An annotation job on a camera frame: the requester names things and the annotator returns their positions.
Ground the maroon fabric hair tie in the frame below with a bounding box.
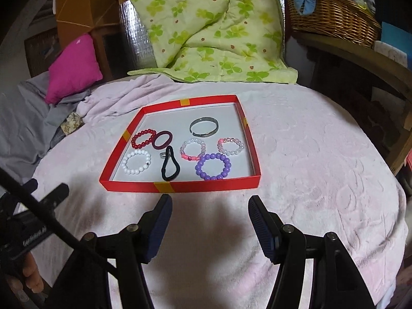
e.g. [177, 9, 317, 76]
[151, 130, 174, 151]

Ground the pink rose bead bracelet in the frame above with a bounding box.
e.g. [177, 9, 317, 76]
[216, 137, 245, 156]

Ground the left hand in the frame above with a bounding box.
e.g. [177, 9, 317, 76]
[7, 253, 44, 294]

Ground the grey bedsheet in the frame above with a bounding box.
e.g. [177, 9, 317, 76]
[1, 72, 91, 183]

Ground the floral patterned cloth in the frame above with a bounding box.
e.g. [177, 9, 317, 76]
[60, 112, 84, 136]

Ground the pale pink blanket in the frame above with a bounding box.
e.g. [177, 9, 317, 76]
[34, 75, 408, 308]

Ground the magenta pillow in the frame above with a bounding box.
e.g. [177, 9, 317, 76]
[45, 33, 103, 105]

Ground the red cardboard tray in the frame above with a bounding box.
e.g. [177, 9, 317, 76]
[99, 95, 261, 193]

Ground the silver foil mat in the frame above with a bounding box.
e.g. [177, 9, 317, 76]
[119, 0, 157, 71]

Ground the silver metal bangle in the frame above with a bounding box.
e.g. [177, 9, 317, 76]
[189, 116, 219, 138]

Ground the orange wooden cabinet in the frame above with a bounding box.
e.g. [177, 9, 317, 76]
[55, 0, 123, 81]

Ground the wooden table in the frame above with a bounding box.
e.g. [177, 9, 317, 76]
[293, 32, 411, 174]

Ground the green clover quilt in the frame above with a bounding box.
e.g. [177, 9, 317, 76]
[130, 0, 298, 84]

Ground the blue box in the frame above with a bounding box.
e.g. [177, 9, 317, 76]
[381, 22, 412, 55]

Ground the wicker basket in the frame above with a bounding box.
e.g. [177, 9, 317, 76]
[286, 0, 381, 47]

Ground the white bead bracelet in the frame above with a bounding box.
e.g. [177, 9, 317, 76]
[121, 149, 152, 175]

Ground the red bead bracelet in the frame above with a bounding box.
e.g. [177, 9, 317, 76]
[131, 128, 157, 150]

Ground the black strap with clasp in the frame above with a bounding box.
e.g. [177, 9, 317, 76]
[157, 145, 181, 182]

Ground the pink clear bead bracelet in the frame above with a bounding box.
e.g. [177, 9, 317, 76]
[179, 137, 208, 163]

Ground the purple bead bracelet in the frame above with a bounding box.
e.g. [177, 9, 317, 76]
[195, 153, 232, 182]

